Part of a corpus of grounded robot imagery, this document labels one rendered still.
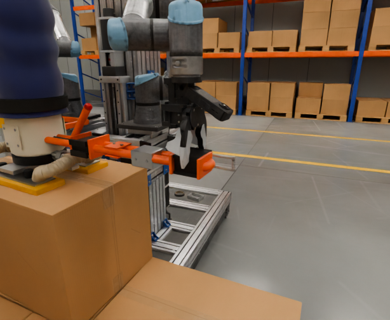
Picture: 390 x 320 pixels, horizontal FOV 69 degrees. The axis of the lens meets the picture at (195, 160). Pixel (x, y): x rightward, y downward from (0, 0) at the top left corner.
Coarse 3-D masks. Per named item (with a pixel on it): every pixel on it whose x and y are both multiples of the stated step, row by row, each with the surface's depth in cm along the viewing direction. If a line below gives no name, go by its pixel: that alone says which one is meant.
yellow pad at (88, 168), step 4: (96, 160) 106; (80, 164) 101; (84, 164) 101; (88, 164) 101; (92, 164) 102; (96, 164) 102; (100, 164) 103; (104, 164) 104; (80, 168) 99; (84, 168) 99; (88, 168) 99; (92, 168) 100; (96, 168) 101; (100, 168) 103; (80, 172) 100; (84, 172) 99; (88, 172) 98; (92, 172) 100
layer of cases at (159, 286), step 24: (168, 264) 115; (144, 288) 103; (168, 288) 103; (192, 288) 103; (216, 288) 103; (240, 288) 103; (0, 312) 93; (24, 312) 93; (96, 312) 93; (120, 312) 93; (144, 312) 93; (168, 312) 93; (192, 312) 93; (216, 312) 93; (240, 312) 93; (264, 312) 93; (288, 312) 93
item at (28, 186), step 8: (0, 176) 91; (8, 176) 91; (16, 176) 91; (24, 176) 89; (0, 184) 90; (8, 184) 88; (16, 184) 86; (24, 184) 86; (32, 184) 85; (40, 184) 85; (48, 184) 86; (56, 184) 87; (32, 192) 83; (40, 192) 83
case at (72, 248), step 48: (0, 192) 85; (48, 192) 84; (96, 192) 84; (144, 192) 106; (0, 240) 89; (48, 240) 76; (96, 240) 87; (144, 240) 111; (0, 288) 100; (48, 288) 83; (96, 288) 90
